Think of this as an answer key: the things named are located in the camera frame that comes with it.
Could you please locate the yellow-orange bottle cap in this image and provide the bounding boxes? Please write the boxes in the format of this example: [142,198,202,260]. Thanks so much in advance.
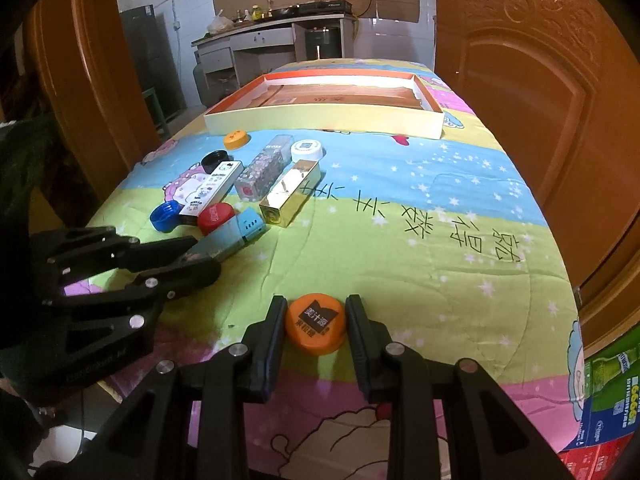
[222,130,250,151]

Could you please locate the yellow oil bottle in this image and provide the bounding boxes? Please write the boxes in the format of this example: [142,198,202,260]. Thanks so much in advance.
[252,6,264,22]

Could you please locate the kitchen counter cabinet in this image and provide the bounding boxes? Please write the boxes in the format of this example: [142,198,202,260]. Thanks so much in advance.
[192,13,356,106]

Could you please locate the orange bottle cap black label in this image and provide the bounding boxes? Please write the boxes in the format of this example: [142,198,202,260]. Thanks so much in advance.
[285,292,346,356]

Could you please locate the dark refrigerator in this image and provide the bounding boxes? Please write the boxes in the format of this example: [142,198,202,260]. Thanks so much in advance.
[120,4,184,119]

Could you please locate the white cartoon rectangular box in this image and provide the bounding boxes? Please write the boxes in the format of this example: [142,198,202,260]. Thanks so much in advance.
[174,160,244,226]

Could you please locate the black air fryer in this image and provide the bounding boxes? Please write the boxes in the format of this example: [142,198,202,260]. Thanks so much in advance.
[305,27,342,61]

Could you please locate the black gas stove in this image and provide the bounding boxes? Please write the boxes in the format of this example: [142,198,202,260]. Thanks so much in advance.
[270,0,352,18]

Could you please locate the teal lighter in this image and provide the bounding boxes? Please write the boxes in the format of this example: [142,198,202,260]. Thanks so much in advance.
[179,208,267,262]

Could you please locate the colourful cartoon quilt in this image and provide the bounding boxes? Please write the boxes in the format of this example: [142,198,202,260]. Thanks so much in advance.
[89,60,584,479]

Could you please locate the blue bottle cap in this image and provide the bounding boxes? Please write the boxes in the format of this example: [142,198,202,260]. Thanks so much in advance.
[149,200,183,233]

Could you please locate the green beer carton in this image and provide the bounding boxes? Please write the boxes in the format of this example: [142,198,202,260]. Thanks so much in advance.
[559,326,639,479]

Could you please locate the carved wooden door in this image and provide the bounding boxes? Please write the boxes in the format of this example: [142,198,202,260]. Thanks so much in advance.
[435,0,639,354]

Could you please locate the green metal stool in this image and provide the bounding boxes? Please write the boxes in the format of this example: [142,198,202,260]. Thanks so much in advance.
[142,87,169,136]

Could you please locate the clear patterned rectangular box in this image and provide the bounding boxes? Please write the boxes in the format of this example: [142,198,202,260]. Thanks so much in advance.
[234,134,294,202]

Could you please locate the white round QR cap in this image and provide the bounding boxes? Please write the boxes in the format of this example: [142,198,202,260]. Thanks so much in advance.
[291,139,324,162]

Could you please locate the white plastic bag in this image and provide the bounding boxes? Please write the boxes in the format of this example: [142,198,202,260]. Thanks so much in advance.
[206,13,234,35]

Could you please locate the shallow orange-rimmed cardboard tray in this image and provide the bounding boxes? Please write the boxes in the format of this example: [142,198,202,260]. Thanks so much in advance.
[204,68,445,140]

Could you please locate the grey gas cylinder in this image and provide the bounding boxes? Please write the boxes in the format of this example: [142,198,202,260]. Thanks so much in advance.
[192,52,209,107]

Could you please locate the red bottle cap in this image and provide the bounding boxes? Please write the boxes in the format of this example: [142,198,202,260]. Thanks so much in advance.
[196,203,235,236]

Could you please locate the gold rectangular box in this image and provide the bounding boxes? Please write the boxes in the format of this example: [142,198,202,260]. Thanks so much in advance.
[259,159,321,228]

